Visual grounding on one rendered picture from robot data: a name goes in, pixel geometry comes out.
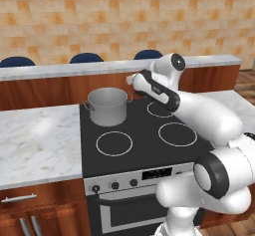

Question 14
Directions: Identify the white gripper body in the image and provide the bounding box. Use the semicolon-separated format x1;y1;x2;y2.
126;73;138;86

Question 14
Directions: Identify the grey metal pot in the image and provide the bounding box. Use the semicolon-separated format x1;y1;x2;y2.
82;87;134;127

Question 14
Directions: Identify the blue stool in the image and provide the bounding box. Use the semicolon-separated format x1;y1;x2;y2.
132;49;164;61
0;56;37;69
69;52;105;65

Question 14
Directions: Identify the black hob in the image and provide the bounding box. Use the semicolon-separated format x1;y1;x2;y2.
79;95;214;179

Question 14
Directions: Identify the wooden bar counter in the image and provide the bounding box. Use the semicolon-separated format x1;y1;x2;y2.
0;54;243;113

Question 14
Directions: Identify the silver oven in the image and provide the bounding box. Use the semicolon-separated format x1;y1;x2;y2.
83;161;207;236

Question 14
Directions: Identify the black glass oven door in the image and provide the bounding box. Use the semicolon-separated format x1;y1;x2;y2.
87;193;206;236

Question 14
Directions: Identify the wooden drawer front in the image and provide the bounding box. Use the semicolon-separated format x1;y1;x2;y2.
0;178;87;212

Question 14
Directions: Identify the wooden cupboard door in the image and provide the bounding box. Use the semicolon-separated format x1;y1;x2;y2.
29;202;92;236
0;212;32;236

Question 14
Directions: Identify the wooden base cupboard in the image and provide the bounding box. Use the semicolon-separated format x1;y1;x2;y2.
198;182;255;230

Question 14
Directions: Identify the silver drawer handle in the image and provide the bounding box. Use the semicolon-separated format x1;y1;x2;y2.
0;193;38;204

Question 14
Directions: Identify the silver cupboard door handle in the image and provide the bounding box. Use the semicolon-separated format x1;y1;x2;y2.
18;217;33;236
30;215;44;236

